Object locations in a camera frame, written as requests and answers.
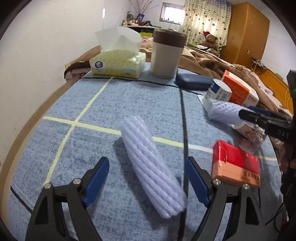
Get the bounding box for patterned curtain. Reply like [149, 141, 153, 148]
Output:
[180, 0, 232, 47]

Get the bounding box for yellow tissue pack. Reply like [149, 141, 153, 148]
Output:
[89, 27, 147, 79]

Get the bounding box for dried branches in vase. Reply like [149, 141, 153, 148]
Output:
[129, 0, 160, 21]

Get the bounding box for brown teddy bear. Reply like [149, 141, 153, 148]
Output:
[199, 31, 219, 50]

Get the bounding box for wooden wardrobe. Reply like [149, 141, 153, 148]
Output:
[220, 2, 270, 69]

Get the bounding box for cluttered desk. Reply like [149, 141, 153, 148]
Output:
[121, 11, 160, 37]

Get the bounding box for white can blue label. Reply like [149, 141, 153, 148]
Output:
[205, 79, 232, 103]

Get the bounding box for power strip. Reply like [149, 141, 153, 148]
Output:
[252, 59, 266, 70]

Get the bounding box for orange white box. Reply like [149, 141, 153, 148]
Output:
[221, 70, 260, 107]

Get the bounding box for blue glasses case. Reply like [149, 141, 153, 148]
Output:
[175, 73, 214, 91]

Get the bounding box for wooden headboard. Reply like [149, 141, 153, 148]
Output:
[264, 68, 294, 109]

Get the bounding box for clear plastic flower-shaped container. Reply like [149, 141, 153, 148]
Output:
[231, 122, 267, 154]

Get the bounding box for brown blanket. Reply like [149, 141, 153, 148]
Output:
[177, 45, 292, 114]

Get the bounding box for red cardboard box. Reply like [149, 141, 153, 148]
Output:
[212, 140, 261, 188]

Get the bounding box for blue checked tablecloth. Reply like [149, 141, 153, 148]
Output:
[5, 68, 281, 241]

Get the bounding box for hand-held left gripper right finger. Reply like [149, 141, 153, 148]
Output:
[184, 156, 269, 241]

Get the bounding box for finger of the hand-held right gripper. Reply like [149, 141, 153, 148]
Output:
[238, 109, 293, 130]
[248, 105, 292, 121]

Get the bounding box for white foam net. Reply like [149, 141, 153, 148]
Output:
[206, 98, 244, 127]
[120, 116, 187, 219]

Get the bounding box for window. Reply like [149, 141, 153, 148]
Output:
[160, 2, 186, 24]

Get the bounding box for pale pink duvet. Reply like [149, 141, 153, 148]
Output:
[231, 64, 281, 102]

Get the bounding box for brown white tumbler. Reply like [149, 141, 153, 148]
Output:
[150, 28, 188, 78]

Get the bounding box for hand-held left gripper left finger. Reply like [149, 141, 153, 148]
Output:
[24, 157, 110, 241]

